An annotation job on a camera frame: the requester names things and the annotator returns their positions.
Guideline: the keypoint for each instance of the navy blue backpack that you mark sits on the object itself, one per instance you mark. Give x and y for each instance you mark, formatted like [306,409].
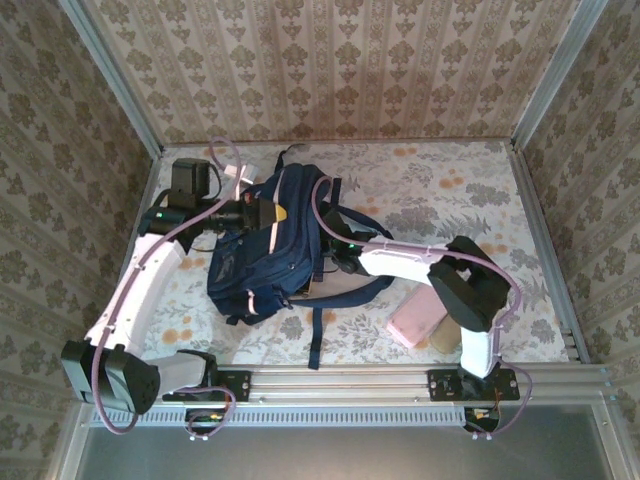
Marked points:
[280,260]

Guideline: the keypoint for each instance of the pink pencil case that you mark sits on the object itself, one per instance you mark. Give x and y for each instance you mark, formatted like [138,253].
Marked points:
[417,317]

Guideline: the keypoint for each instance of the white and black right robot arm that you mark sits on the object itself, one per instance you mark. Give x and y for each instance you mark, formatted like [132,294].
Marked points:
[470,285]

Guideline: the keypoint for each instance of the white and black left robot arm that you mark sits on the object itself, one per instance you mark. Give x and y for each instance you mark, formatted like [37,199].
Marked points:
[145,290]

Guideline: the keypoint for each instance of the grey metal shelf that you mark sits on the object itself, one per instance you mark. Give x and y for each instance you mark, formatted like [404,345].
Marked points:
[350,455]

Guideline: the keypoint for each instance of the aluminium side rail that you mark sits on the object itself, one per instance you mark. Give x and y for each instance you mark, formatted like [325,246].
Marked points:
[125,280]
[550,250]

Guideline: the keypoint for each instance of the aluminium corner post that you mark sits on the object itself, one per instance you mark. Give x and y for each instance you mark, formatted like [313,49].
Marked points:
[560,75]
[110,75]

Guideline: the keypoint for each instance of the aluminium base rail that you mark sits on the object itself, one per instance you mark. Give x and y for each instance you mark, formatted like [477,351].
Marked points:
[340,382]

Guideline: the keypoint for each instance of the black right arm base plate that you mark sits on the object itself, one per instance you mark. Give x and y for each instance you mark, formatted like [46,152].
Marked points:
[442,385]

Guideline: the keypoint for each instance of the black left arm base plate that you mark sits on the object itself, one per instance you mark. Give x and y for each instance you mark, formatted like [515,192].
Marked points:
[240,385]

